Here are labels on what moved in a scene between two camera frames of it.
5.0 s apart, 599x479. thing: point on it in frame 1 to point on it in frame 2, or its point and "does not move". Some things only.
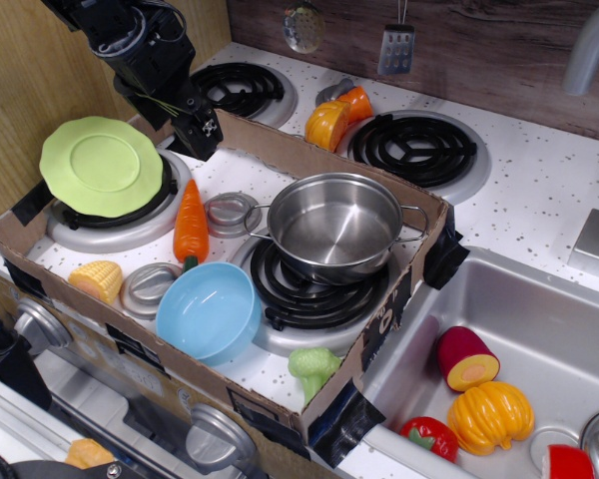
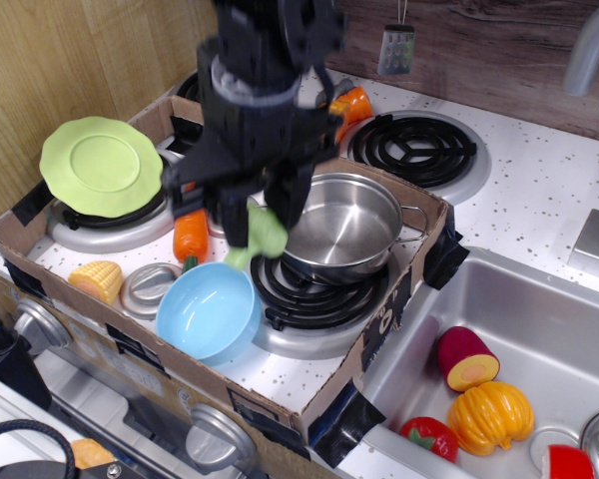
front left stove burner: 147,228 does not move
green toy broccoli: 313,366 to 266,237
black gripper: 159,84 to 255,121
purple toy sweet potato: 465,361 does not move
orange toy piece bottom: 86,453 does not move
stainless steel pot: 334,228 does not move
